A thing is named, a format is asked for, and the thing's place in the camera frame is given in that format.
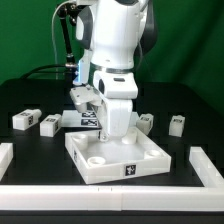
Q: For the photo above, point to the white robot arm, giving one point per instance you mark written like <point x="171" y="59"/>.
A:
<point x="112" y="32"/>

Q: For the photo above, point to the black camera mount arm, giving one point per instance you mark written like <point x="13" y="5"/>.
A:
<point x="68" y="12"/>

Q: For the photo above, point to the white square table top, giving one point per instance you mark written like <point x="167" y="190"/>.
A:
<point x="134" y="155"/>

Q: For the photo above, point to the white U-shaped obstacle fence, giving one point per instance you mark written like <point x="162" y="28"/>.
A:
<point x="209" y="197"/>

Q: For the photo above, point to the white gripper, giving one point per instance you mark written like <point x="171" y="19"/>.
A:
<point x="116" y="92"/>

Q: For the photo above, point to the white marker base plate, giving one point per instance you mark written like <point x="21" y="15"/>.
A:
<point x="72" y="118"/>

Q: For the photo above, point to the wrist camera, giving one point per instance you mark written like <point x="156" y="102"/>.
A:
<point x="82" y="93"/>

